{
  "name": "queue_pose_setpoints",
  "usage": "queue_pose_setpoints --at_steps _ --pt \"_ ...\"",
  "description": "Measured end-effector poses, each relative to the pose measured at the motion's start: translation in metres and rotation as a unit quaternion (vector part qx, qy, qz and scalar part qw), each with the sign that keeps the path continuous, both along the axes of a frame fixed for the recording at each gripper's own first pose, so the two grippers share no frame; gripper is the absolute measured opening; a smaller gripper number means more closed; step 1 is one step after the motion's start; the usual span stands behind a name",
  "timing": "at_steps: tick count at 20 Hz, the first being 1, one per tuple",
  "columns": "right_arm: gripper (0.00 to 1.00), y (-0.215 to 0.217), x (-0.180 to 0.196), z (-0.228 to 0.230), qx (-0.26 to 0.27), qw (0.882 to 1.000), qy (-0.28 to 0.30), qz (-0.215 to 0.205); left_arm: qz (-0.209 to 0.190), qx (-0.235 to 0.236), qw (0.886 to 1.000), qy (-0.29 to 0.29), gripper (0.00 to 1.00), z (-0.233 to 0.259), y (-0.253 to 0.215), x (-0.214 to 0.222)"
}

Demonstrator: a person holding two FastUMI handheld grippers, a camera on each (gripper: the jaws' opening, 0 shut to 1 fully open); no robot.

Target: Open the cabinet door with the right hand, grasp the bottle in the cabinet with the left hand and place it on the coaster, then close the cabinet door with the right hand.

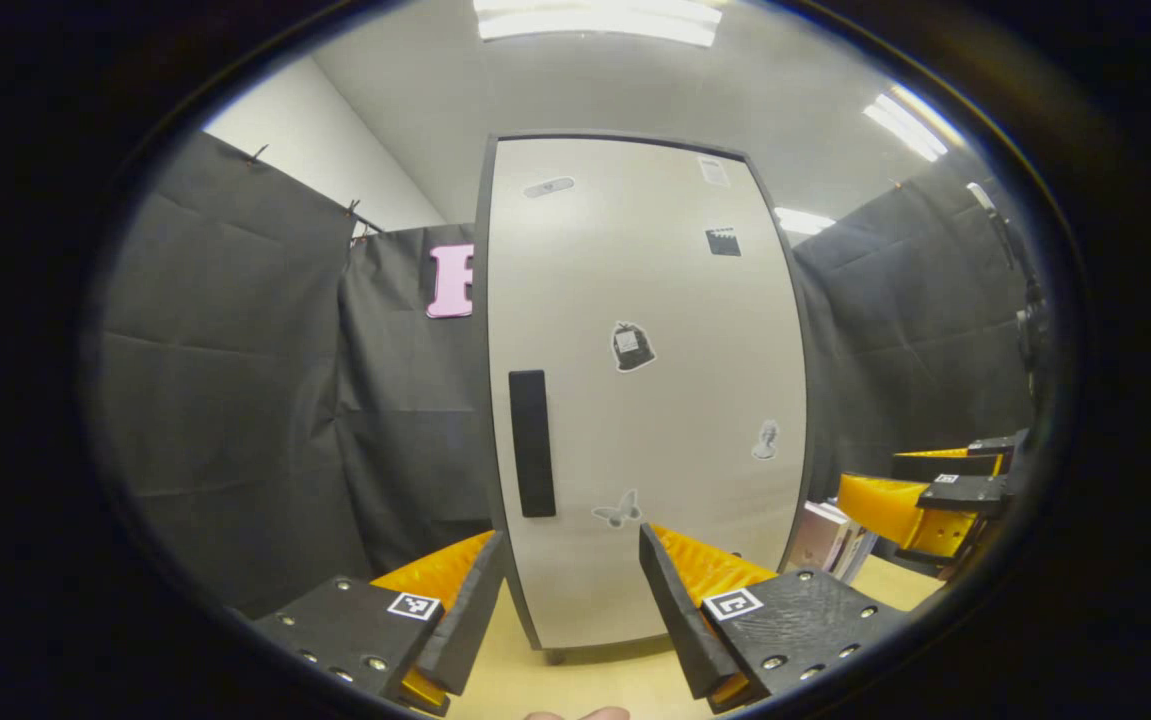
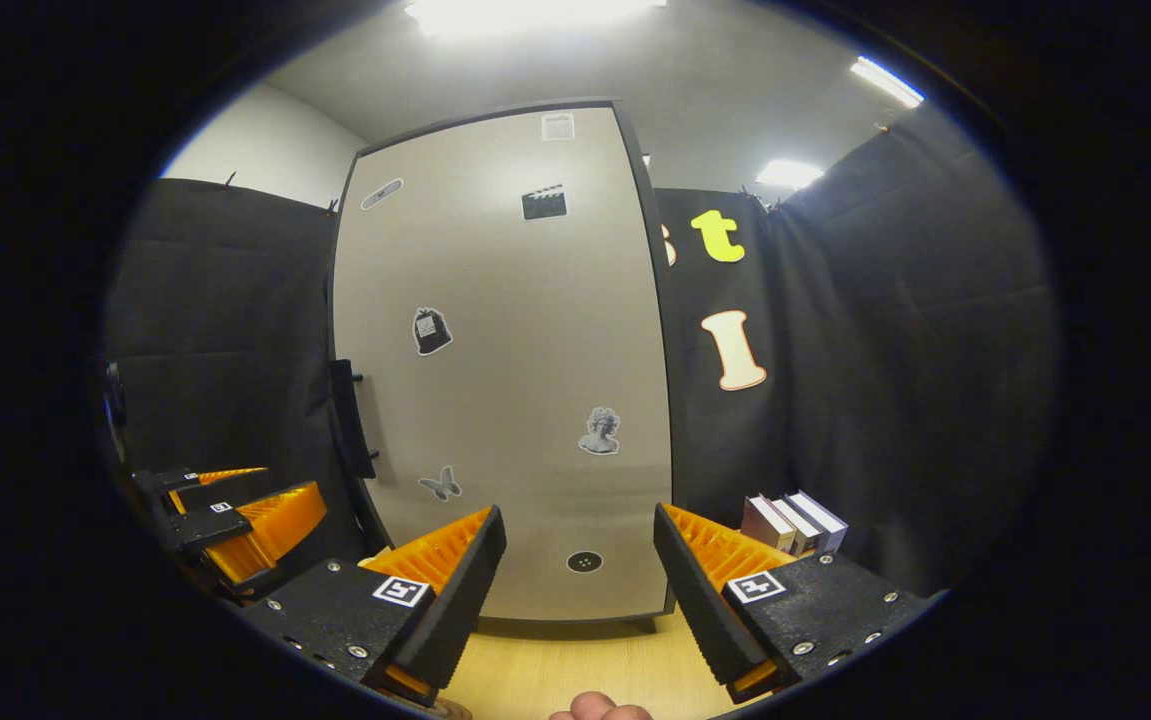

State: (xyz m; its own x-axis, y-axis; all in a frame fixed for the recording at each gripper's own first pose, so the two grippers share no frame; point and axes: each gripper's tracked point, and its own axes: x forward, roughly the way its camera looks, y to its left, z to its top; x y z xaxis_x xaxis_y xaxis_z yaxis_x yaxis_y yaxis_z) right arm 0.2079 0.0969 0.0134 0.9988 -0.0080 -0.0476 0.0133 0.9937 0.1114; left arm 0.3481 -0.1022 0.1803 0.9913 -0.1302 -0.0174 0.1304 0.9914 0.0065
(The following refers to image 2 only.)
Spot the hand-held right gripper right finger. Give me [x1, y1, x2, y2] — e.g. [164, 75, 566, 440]
[653, 503, 951, 706]

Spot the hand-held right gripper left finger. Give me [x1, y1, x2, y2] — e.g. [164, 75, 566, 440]
[240, 505, 508, 709]

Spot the black door handle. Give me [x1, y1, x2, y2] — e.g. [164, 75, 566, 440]
[328, 358, 378, 481]

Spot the grey cabinet door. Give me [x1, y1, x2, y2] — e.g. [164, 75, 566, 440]
[330, 100, 676, 623]

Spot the white-edged book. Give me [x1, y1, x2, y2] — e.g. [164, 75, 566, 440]
[785, 490, 849, 553]
[770, 495, 824, 556]
[740, 495, 798, 556]

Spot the black backdrop cloth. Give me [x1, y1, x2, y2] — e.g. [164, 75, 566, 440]
[100, 100, 1061, 601]

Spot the ceiling light panel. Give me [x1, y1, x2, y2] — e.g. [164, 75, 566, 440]
[848, 55, 926, 109]
[405, 0, 668, 39]
[755, 158, 824, 191]

